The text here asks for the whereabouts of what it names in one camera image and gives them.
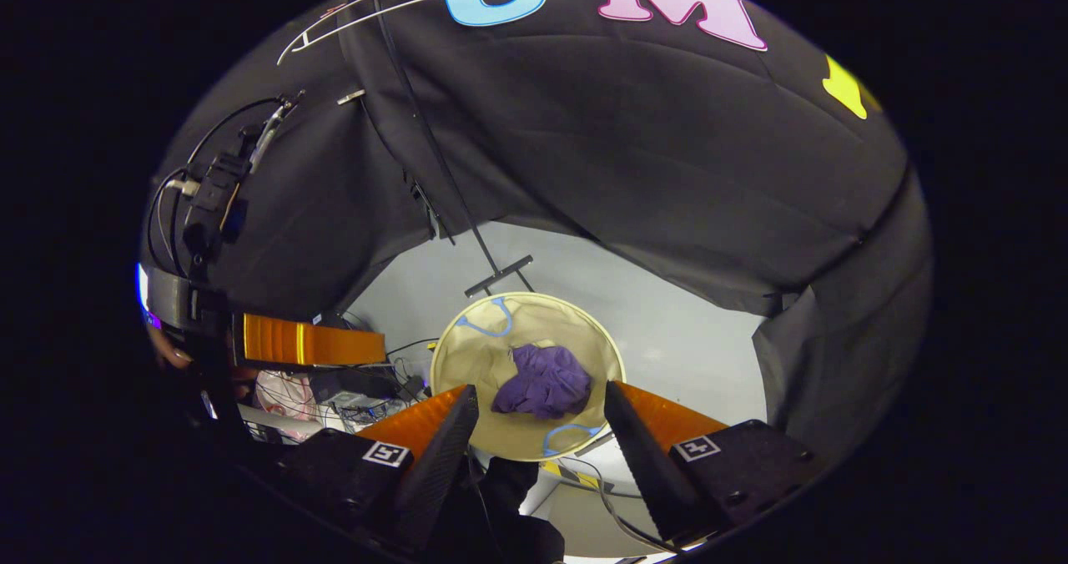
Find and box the beige laundry hamper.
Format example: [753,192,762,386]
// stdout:
[430,291,627,463]

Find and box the black device box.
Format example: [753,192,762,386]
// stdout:
[310,367,422,408]

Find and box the purple corduroy shirt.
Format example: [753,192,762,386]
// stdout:
[491,343,593,420]

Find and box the tangle of cables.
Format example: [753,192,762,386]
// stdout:
[249,314,441,446]

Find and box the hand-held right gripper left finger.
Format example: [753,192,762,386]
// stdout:
[280,383,482,552]

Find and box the black backdrop cloth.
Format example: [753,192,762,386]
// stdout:
[142,0,934,465]

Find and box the black clothes rack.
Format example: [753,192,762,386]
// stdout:
[371,0,537,300]

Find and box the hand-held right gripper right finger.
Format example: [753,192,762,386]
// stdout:
[601,379,823,548]

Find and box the white empty hanger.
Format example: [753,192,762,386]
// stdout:
[277,0,491,66]

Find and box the grey floor cable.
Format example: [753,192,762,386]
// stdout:
[557,456,678,553]

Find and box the dark cloth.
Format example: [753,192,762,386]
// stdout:
[430,454,568,564]

